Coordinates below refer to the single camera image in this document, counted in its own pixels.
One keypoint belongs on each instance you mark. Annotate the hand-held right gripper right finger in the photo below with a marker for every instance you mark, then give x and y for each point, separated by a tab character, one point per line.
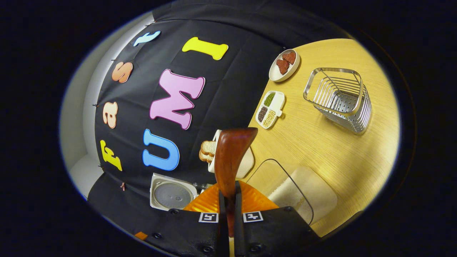
238	232

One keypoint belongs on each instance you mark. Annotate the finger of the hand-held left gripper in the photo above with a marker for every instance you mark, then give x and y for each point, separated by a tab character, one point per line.
140	235

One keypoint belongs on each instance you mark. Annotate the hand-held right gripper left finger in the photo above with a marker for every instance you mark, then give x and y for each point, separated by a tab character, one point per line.
222	214

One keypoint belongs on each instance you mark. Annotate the white rice cooker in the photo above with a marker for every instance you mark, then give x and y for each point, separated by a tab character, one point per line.
173	195

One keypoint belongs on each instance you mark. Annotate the brown wooden spoon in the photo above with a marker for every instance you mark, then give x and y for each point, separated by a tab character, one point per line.
232	157

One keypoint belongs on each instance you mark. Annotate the clear box of rice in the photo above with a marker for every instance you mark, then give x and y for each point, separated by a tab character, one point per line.
314	192

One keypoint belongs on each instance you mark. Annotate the white toaster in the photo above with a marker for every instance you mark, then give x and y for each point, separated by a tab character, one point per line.
246	166

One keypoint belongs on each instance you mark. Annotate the toasted bread slice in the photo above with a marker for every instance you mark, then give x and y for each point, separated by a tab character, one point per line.
209	147
205	157

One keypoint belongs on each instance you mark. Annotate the white divided dish of beans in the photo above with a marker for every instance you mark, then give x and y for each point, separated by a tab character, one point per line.
279	101

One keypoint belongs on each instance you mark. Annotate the white round plate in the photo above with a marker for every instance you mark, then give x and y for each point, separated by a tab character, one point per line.
275	75

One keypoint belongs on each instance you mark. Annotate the red meat piece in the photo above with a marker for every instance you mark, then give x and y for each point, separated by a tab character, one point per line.
289	58
282	66

